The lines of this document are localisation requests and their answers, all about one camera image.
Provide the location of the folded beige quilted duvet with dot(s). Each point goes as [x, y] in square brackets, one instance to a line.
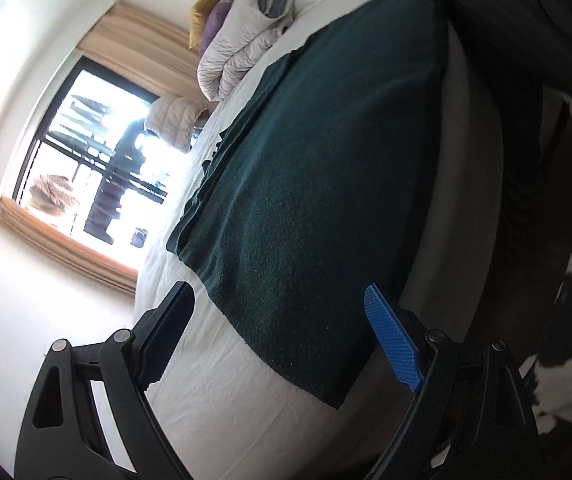
[249, 30]

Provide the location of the mustard yellow pillow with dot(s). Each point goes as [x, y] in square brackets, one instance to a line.
[199, 13]

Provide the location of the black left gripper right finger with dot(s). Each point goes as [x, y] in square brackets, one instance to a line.
[403, 338]

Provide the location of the beige curtain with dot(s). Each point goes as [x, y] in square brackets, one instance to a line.
[64, 250]
[144, 50]

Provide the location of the beige curtain left side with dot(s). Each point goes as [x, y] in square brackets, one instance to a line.
[64, 250]

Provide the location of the black window frame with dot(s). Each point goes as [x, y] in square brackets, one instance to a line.
[92, 162]

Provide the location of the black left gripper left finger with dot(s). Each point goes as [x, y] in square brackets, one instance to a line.
[158, 332]

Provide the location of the beige puffer jacket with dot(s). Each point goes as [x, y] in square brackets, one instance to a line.
[173, 118]

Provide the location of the beige curtain right side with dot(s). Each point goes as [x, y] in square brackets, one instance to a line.
[144, 50]

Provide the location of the purple pillow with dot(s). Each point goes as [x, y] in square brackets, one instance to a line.
[214, 22]

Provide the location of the dark green knit garment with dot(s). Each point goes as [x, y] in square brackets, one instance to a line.
[320, 188]

